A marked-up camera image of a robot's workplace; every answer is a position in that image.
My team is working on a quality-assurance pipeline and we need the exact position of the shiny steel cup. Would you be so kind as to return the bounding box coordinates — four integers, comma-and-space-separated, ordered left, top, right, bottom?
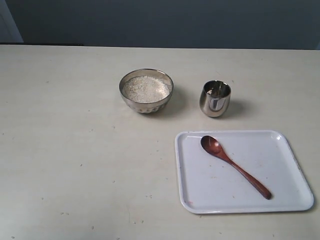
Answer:
199, 80, 232, 118

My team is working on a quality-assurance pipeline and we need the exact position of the dark wooden spoon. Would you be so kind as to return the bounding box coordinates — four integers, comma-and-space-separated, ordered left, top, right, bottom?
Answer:
200, 135, 273, 200

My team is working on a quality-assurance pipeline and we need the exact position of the white plastic tray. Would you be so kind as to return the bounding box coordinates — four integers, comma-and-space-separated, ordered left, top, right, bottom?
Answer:
174, 129, 315, 215

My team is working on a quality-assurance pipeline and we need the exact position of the steel bowl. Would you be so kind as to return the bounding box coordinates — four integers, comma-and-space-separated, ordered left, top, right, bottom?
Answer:
119, 68, 174, 114

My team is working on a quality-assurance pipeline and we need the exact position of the white rice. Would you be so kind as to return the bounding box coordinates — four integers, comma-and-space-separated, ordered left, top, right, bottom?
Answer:
122, 76, 170, 104

